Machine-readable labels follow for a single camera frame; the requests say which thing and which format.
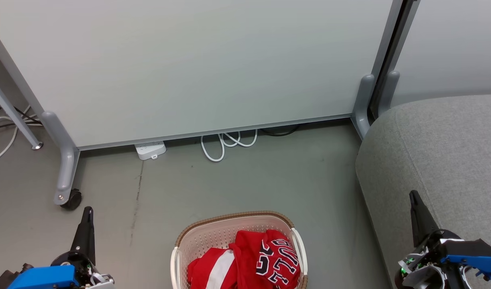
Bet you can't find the narrow white partition panel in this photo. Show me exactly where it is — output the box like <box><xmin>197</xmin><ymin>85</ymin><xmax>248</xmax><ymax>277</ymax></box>
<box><xmin>380</xmin><ymin>0</ymin><xmax>491</xmax><ymax>108</ymax></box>

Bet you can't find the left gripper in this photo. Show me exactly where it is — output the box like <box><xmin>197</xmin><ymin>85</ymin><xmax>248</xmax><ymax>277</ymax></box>
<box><xmin>51</xmin><ymin>206</ymin><xmax>115</xmax><ymax>289</ymax></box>

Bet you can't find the black floor cable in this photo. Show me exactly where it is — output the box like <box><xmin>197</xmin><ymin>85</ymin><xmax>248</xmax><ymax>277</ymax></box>
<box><xmin>0</xmin><ymin>101</ymin><xmax>42</xmax><ymax>131</ymax></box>

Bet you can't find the white coiled cable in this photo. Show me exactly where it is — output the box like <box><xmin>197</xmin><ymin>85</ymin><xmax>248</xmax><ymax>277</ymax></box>
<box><xmin>200</xmin><ymin>129</ymin><xmax>259</xmax><ymax>163</ymax></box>

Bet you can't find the wide white partition panel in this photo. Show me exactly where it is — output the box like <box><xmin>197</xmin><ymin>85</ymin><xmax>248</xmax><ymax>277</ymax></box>
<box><xmin>0</xmin><ymin>0</ymin><xmax>403</xmax><ymax>151</ymax></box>

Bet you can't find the white floor cable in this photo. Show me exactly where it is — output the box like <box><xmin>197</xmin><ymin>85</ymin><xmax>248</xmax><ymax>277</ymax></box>
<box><xmin>0</xmin><ymin>105</ymin><xmax>43</xmax><ymax>165</ymax></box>

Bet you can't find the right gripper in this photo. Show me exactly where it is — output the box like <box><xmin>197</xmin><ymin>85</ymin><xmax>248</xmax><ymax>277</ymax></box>
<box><xmin>395</xmin><ymin>190</ymin><xmax>467</xmax><ymax>289</ymax></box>

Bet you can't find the red basketball jersey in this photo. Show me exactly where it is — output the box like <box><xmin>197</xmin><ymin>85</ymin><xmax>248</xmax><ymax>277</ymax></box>
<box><xmin>187</xmin><ymin>229</ymin><xmax>301</xmax><ymax>289</ymax></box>

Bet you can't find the black caster wheel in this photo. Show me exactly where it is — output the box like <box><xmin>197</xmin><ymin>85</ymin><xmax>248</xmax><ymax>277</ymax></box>
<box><xmin>61</xmin><ymin>189</ymin><xmax>83</xmax><ymax>211</ymax></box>

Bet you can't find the grey fabric sofa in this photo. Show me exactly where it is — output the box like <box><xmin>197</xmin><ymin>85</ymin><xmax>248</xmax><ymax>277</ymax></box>
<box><xmin>355</xmin><ymin>94</ymin><xmax>491</xmax><ymax>289</ymax></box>

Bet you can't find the grey metal table leg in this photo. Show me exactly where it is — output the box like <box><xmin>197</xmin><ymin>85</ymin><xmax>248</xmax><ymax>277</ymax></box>
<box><xmin>0</xmin><ymin>71</ymin><xmax>44</xmax><ymax>151</ymax></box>

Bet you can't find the white power strip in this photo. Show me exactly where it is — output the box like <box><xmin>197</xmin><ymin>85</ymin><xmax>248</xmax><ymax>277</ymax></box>
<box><xmin>134</xmin><ymin>140</ymin><xmax>167</xmax><ymax>161</ymax></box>

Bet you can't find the black cable under partition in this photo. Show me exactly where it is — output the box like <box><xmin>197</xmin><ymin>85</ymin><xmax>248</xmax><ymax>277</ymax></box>
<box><xmin>260</xmin><ymin>125</ymin><xmax>300</xmax><ymax>137</ymax></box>

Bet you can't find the grey partition leg with caster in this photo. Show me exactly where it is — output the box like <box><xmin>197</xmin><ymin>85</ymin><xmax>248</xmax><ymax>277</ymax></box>
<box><xmin>41</xmin><ymin>111</ymin><xmax>80</xmax><ymax>206</ymax></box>

